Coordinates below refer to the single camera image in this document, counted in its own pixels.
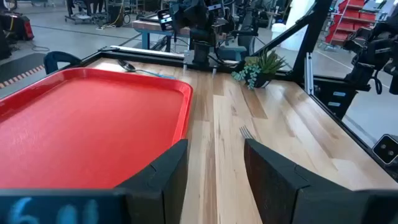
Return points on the blue workbench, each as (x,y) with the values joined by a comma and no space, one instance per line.
(149,26)

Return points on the white trash bin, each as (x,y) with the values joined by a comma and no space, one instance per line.
(278,31)

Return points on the black control box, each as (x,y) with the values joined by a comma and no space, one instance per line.
(335,96)

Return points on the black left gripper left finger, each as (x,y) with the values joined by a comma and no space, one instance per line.
(168,186)

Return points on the potted green succulent plant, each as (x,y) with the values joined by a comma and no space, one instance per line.
(259,70)

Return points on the red bin shelf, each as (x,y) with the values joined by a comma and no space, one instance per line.
(348,18)

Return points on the black equipment cart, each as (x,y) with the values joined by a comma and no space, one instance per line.
(84,14)

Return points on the red and black case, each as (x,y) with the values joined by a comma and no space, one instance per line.
(18,28)

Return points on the table-edge camera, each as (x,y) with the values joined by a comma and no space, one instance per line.
(386,149)

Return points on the black chair back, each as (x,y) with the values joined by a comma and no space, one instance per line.
(59,59)

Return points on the red plastic tray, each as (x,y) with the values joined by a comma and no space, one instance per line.
(77,124)

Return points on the silver aluminium rail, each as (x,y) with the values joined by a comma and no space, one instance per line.
(146,51)
(308,74)

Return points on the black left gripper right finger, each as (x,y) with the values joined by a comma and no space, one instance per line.
(280,193)

